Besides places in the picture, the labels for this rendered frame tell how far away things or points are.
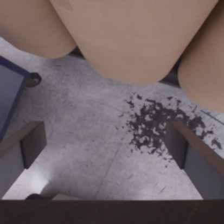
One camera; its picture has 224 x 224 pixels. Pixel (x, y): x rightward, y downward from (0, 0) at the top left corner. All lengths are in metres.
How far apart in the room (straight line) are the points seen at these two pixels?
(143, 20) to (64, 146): 0.81
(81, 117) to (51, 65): 0.38
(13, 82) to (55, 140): 0.39
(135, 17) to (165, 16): 0.05
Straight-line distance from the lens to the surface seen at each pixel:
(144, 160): 0.92
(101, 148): 0.92
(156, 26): 0.34
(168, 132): 0.16
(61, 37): 0.74
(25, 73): 0.96
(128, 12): 0.32
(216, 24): 0.51
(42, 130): 0.17
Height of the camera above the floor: 0.91
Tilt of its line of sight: 81 degrees down
